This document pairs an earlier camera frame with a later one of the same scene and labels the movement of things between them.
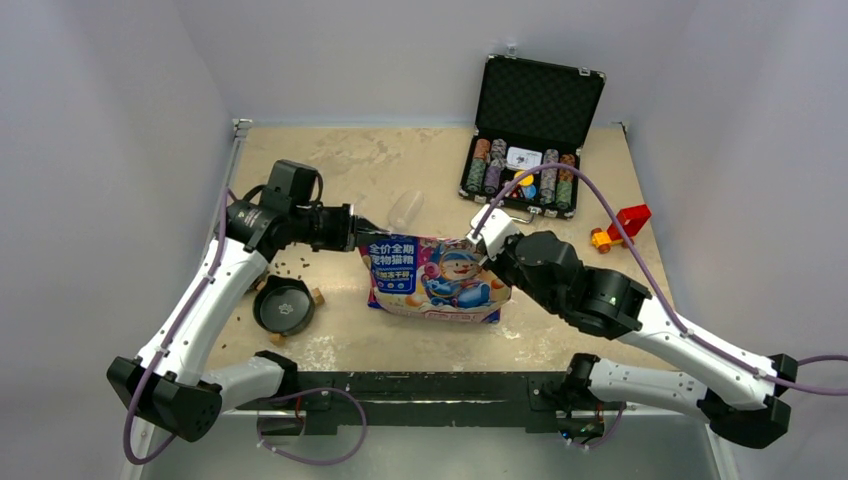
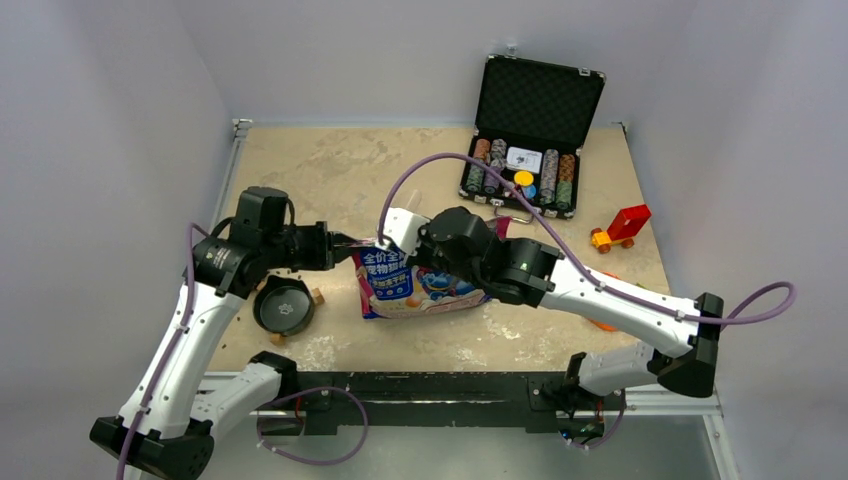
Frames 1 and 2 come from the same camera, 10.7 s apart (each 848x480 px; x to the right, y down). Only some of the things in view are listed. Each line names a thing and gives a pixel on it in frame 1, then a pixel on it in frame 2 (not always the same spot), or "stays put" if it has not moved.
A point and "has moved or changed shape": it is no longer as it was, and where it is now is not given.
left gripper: [346, 229] → [326, 247]
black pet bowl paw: [284, 305] stays put
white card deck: [523, 159] stays put
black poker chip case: [530, 113] stays put
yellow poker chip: [526, 181] stays put
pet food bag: [431, 276] has moved or changed shape
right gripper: [499, 262] → [421, 252]
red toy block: [630, 219] stays put
